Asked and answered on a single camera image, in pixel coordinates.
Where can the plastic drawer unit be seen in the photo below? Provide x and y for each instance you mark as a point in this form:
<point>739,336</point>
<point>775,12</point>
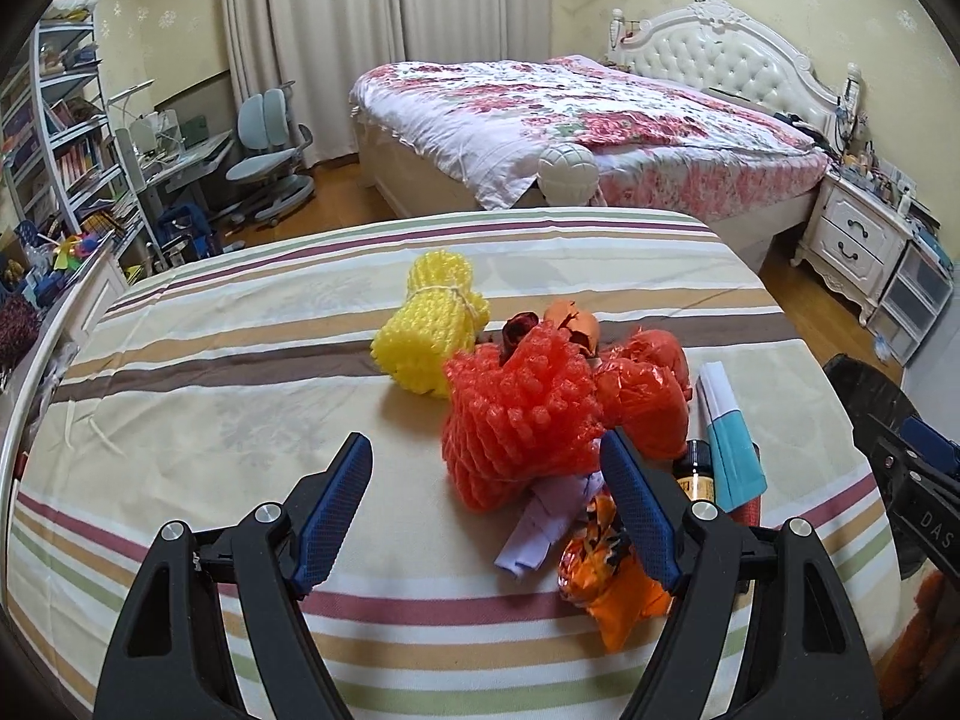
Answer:
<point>911,292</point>

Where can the clear plastic bottle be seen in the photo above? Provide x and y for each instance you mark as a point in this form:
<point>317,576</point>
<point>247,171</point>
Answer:
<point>885,345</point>

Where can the white tufted bed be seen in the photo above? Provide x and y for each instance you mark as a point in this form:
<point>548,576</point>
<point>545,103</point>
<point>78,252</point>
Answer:
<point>712,52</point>

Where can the small brown bottle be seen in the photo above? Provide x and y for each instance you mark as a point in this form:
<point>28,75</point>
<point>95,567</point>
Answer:
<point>694,476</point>

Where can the white study desk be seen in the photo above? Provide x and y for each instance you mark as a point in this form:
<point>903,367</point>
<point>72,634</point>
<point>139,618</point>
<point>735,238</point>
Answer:
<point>187,157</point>

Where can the black trash bin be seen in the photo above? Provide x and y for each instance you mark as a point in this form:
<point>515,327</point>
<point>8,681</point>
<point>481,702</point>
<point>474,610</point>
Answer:
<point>862,390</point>

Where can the grey desk chair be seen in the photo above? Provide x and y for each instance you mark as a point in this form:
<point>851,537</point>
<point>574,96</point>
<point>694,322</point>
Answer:
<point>262,124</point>

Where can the colorful toy pile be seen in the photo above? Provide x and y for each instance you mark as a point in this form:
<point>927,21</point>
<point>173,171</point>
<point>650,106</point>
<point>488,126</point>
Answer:
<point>60,259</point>

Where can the white bookshelf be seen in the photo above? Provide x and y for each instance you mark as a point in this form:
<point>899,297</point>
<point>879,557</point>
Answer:
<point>67,135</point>

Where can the white and teal box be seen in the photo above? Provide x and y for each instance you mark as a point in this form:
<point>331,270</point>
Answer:
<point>731,457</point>

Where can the striped cloth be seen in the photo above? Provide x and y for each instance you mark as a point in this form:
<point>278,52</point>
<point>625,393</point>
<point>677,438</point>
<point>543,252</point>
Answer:
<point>225,405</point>

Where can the orange plastic bag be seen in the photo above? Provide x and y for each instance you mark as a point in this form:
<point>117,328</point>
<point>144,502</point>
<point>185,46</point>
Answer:
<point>637,397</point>

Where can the person's right forearm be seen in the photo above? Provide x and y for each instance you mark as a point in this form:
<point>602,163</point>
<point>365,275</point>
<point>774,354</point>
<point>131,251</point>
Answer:
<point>930,630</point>

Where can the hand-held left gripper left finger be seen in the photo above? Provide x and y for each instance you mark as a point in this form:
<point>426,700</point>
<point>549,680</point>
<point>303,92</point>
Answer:
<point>334,510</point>

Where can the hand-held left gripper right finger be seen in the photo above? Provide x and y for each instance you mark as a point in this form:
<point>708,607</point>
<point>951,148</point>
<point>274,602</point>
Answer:
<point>637,510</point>

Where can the nightstand clutter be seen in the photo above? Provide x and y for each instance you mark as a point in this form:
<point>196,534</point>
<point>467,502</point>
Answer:
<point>870,157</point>

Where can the orange snack wrapper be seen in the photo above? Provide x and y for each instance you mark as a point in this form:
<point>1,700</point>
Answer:
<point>615,607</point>

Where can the dark red wrapper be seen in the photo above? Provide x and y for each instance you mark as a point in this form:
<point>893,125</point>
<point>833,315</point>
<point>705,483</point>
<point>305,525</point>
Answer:
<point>517,331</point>

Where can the orange foam fruit net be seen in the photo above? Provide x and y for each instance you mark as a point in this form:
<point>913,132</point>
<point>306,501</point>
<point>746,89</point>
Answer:
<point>510,420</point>

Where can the blue stool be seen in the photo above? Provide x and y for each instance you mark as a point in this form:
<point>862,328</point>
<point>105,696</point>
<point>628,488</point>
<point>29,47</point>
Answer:
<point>184,229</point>

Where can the purple paper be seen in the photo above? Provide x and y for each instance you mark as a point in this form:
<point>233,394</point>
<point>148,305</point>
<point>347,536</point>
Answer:
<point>536,532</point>

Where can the floral bed quilt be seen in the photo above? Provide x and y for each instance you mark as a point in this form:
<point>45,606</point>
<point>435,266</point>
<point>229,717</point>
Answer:
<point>525,112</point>

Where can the yellow foam fruit net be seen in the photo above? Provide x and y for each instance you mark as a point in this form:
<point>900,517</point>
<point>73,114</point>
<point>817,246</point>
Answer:
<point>427,330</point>

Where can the beige curtain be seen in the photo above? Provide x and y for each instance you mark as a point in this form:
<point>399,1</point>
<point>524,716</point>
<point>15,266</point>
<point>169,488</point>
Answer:
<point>375,15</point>

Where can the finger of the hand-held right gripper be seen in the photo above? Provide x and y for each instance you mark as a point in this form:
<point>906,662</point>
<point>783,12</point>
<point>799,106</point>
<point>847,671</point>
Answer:
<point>934,441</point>
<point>900,457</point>

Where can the white nightstand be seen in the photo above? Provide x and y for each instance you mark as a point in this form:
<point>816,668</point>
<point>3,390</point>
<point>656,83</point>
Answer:
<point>847,225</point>

